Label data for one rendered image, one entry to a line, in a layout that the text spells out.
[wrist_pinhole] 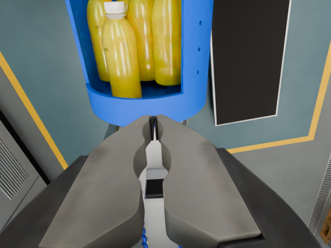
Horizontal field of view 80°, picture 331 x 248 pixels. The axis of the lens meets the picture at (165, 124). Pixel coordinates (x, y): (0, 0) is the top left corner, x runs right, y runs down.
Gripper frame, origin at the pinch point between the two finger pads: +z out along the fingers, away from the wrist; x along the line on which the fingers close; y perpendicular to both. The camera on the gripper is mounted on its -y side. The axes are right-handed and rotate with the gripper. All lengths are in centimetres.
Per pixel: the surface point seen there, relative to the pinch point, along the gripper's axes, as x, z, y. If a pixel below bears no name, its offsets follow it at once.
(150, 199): -5, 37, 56
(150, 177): -5, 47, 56
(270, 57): 80, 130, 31
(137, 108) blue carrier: -3.8, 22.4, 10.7
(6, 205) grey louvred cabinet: -124, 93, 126
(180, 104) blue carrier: 4.2, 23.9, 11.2
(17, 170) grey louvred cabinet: -125, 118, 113
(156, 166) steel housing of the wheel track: -3, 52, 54
